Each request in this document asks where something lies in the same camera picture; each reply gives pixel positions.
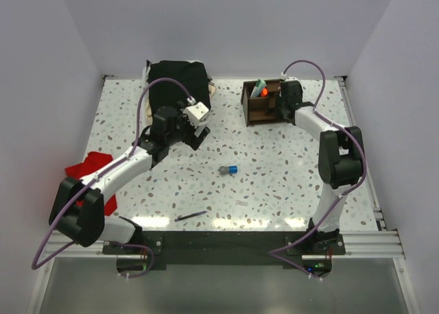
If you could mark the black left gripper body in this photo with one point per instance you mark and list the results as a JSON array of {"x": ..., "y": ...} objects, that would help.
[{"x": 184, "y": 132}]

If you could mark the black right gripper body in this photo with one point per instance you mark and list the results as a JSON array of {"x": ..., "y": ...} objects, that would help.
[{"x": 280, "y": 103}]

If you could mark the orange black highlighter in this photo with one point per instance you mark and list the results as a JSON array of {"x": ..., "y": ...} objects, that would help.
[{"x": 264, "y": 93}]

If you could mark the light green highlighter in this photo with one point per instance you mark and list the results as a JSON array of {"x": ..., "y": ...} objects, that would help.
[{"x": 262, "y": 85}]

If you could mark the thin white green pen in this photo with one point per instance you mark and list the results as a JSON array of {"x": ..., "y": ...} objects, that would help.
[{"x": 254, "y": 92}]

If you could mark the dark purple pen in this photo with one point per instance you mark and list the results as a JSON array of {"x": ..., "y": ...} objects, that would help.
[{"x": 192, "y": 215}]

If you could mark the blue cylindrical battery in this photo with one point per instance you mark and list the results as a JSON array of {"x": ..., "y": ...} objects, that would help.
[{"x": 232, "y": 169}]

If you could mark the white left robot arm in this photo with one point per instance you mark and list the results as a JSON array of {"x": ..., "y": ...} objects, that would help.
[{"x": 78, "y": 210}]

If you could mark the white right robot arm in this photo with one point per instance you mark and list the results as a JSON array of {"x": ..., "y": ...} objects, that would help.
[{"x": 341, "y": 159}]

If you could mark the brown wooden desk organizer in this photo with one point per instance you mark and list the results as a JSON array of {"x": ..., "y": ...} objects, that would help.
[{"x": 261, "y": 110}]

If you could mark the black cloth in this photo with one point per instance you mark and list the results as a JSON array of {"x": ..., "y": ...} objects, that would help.
[{"x": 191, "y": 74}]

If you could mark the red cloth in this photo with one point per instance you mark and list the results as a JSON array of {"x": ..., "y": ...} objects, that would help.
[{"x": 93, "y": 162}]

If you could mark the small clear pen cap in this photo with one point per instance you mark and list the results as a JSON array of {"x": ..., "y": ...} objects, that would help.
[{"x": 241, "y": 203}]

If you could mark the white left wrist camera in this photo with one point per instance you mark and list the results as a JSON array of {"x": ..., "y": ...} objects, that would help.
[{"x": 197, "y": 114}]

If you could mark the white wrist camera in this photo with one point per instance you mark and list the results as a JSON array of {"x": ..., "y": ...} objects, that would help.
[
  {"x": 286, "y": 78},
  {"x": 197, "y": 114}
]

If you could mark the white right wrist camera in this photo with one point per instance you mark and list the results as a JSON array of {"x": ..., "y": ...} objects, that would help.
[{"x": 286, "y": 78}]

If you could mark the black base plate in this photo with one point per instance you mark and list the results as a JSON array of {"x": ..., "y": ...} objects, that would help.
[{"x": 161, "y": 249}]

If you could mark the aluminium front rail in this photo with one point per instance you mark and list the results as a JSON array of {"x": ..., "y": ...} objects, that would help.
[{"x": 358, "y": 244}]

